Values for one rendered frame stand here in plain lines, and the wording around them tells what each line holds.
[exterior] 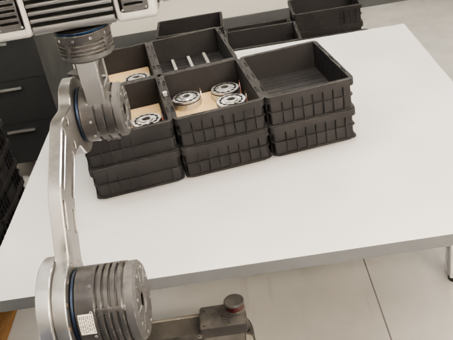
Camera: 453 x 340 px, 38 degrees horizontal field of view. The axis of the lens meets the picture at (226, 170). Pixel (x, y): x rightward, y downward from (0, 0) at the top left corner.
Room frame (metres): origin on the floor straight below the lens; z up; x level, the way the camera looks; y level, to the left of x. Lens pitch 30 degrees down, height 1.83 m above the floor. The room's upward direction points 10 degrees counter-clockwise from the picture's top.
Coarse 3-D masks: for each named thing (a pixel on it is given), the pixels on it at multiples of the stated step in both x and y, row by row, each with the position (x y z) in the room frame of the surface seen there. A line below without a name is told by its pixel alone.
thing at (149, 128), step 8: (136, 80) 2.28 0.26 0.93; (144, 80) 2.27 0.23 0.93; (160, 88) 2.16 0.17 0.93; (168, 112) 1.99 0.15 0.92; (168, 120) 1.90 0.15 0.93; (136, 128) 1.88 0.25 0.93; (144, 128) 1.88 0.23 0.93; (152, 128) 1.88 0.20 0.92; (160, 128) 1.89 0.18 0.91; (168, 128) 1.89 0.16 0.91; (128, 136) 1.88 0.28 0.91; (96, 144) 1.86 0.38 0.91
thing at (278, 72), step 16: (304, 48) 2.34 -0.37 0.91; (256, 64) 2.31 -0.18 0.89; (272, 64) 2.32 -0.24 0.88; (288, 64) 2.33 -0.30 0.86; (304, 64) 2.34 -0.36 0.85; (320, 64) 2.27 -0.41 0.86; (272, 80) 2.29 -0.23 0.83; (288, 80) 2.26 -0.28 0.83; (304, 80) 2.24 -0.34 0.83; (320, 80) 2.21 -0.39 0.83; (304, 96) 1.95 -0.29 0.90; (320, 96) 1.96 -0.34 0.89; (336, 96) 1.96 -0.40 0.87; (272, 112) 1.94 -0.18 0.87; (288, 112) 1.94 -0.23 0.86; (304, 112) 1.94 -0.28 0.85; (320, 112) 1.96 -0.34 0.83
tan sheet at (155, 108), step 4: (156, 104) 2.26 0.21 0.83; (140, 108) 2.25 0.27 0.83; (144, 108) 2.25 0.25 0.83; (148, 108) 2.24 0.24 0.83; (152, 108) 2.24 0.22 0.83; (156, 108) 2.23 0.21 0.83; (132, 112) 2.23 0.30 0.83; (136, 112) 2.23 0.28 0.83; (140, 112) 2.22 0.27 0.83; (144, 112) 2.21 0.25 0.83; (148, 112) 2.21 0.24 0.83; (152, 112) 2.20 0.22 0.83; (156, 112) 2.19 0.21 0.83; (132, 116) 2.20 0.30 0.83; (136, 116) 2.19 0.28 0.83; (160, 116) 2.15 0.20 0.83; (132, 120) 2.16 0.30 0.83
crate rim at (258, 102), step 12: (228, 60) 2.31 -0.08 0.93; (180, 72) 2.28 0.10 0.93; (252, 84) 2.05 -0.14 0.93; (168, 96) 2.11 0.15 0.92; (216, 108) 1.92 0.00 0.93; (228, 108) 1.91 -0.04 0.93; (240, 108) 1.92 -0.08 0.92; (252, 108) 1.92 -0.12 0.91; (180, 120) 1.89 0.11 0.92; (192, 120) 1.90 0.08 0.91
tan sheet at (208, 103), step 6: (204, 96) 2.25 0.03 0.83; (210, 96) 2.24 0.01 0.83; (204, 102) 2.20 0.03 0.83; (210, 102) 2.20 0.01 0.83; (216, 102) 2.19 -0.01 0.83; (198, 108) 2.16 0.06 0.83; (204, 108) 2.15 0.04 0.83; (210, 108) 2.14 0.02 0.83; (180, 114) 2.14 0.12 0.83; (186, 114) 2.13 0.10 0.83
